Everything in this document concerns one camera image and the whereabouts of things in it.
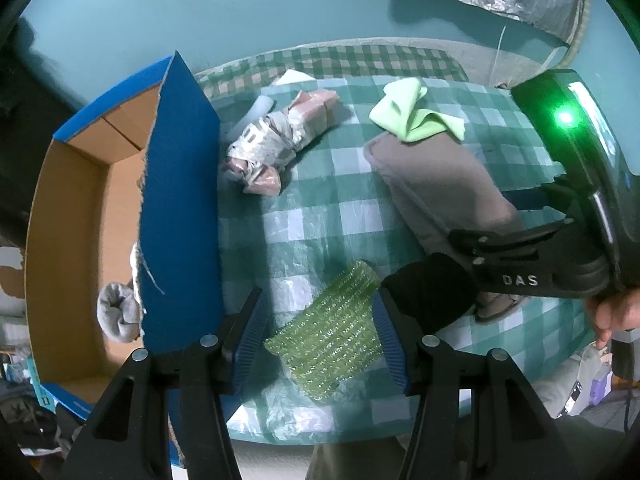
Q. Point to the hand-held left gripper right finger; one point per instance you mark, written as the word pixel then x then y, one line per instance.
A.
pixel 389 337

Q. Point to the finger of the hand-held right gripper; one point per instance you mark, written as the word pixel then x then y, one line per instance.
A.
pixel 510 242

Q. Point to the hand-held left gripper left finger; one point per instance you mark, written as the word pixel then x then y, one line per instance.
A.
pixel 250 332

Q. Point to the black cloth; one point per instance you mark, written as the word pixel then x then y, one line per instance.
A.
pixel 425 290

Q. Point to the green bubble wrap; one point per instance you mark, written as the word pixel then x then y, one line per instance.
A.
pixel 325 330

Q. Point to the grey cloth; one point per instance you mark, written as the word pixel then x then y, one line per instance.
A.
pixel 440 185

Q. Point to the blue cardboard box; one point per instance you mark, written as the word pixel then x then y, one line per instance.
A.
pixel 185 210

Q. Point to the plastic bag bundle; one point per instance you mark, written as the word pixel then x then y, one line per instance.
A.
pixel 280 135

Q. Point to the white plastic tube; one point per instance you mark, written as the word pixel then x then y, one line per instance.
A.
pixel 255 112

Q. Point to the person's right hand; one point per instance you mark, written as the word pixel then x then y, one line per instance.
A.
pixel 607 310

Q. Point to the green checkered tablecloth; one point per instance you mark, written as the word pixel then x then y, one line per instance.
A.
pixel 310 220

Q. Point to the grey sock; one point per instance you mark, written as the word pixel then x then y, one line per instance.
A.
pixel 120 310

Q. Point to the light green cloth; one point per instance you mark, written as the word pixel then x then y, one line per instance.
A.
pixel 415 110

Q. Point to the teal box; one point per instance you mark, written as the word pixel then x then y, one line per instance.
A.
pixel 42 385

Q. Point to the white door with peeled patches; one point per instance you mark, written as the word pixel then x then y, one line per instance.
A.
pixel 10 280

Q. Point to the white paper sheet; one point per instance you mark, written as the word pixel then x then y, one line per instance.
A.
pixel 292 77

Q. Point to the black cabinet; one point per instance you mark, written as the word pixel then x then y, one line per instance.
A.
pixel 35 110

